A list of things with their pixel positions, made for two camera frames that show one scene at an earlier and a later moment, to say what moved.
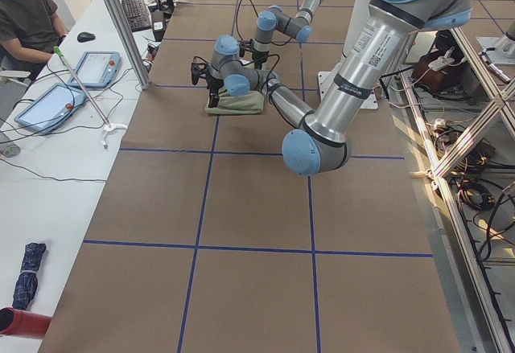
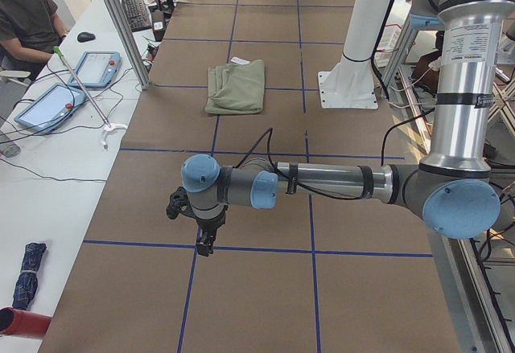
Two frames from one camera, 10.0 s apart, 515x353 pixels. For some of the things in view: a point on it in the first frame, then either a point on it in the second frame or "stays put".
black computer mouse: x=84 y=36 stays put
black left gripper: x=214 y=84 to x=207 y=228
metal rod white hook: x=107 y=129 stays put
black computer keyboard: x=137 y=14 stays put
